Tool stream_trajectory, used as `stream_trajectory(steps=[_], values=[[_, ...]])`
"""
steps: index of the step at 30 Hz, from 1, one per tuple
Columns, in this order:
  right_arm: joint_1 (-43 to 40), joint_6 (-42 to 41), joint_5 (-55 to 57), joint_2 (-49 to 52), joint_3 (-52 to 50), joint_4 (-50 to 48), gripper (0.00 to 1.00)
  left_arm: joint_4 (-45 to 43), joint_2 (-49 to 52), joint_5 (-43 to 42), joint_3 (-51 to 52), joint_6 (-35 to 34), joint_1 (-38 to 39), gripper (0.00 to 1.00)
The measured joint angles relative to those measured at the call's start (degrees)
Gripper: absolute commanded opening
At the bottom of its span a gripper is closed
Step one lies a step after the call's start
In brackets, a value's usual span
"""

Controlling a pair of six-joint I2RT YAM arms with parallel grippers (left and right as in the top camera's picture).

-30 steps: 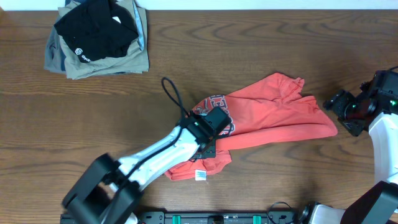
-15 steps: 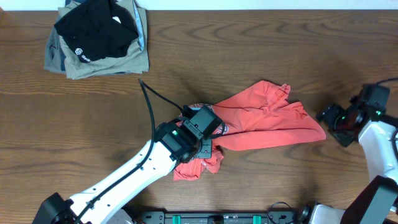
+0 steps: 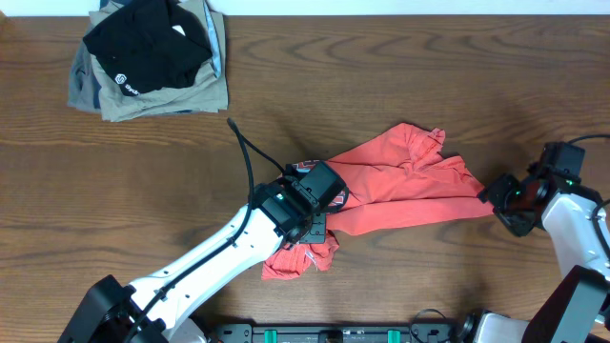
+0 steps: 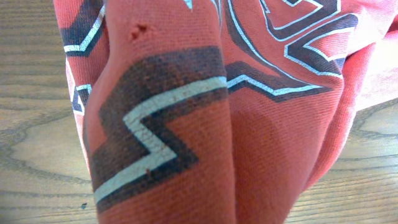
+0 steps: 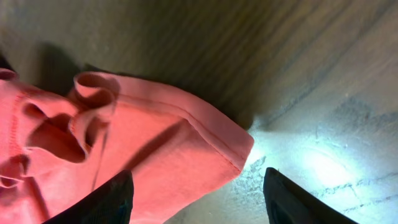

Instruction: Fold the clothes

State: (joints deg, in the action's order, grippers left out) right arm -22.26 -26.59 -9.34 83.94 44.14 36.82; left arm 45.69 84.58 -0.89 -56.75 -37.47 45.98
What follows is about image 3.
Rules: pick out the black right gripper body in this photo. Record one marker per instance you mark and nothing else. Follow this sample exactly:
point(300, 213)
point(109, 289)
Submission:
point(498, 196)

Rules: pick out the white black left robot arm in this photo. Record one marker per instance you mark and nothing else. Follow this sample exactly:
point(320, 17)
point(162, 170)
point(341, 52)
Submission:
point(157, 307)

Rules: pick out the red soccer t-shirt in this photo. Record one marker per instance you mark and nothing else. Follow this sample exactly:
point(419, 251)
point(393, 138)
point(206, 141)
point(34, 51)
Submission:
point(397, 180)

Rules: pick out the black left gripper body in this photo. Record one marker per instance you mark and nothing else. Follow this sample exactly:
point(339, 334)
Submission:
point(316, 229)

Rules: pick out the black folded garment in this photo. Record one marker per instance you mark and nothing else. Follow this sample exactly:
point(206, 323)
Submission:
point(149, 45)

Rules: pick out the light blue folded garment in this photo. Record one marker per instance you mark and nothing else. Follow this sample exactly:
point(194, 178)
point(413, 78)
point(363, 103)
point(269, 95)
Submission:
point(213, 40)

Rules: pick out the khaki folded garment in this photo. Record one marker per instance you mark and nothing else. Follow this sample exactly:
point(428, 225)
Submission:
point(208, 93)

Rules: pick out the grey folded garment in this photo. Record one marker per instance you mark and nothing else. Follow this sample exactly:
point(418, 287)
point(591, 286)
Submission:
point(83, 87)

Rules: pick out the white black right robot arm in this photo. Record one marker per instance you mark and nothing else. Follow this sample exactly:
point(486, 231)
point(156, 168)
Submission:
point(573, 217)

